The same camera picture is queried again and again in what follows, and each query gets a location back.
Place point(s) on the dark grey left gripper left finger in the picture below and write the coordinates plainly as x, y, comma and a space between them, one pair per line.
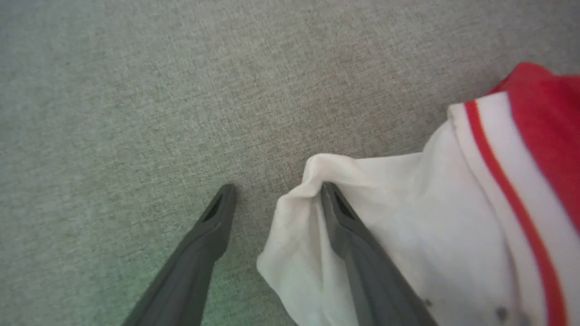
199, 253

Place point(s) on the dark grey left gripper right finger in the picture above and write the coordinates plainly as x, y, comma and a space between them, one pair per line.
367, 276

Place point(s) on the red and white basketball jersey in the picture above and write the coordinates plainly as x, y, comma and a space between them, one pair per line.
430, 203

